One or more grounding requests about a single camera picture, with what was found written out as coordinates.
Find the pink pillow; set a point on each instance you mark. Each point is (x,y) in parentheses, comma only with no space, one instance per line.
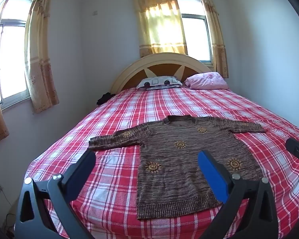
(206,81)

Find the cream wooden headboard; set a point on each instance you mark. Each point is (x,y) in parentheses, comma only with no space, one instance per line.
(129,72)

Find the bed with red plaid sheet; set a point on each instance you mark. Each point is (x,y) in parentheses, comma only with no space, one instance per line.
(114,119)

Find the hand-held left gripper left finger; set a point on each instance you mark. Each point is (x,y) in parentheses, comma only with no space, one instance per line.
(89,160)

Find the window with metal frame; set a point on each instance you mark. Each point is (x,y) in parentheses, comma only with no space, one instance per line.
(195,29)
(12,54)

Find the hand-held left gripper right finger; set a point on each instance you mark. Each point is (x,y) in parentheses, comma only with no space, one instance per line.
(209,169)

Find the white patterned pillow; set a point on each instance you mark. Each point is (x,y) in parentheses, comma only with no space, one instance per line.
(159,82)

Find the brown knitted sweater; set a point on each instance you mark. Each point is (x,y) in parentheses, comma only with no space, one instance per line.
(174,159)

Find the black cloth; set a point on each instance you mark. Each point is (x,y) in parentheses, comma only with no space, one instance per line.
(105,98)

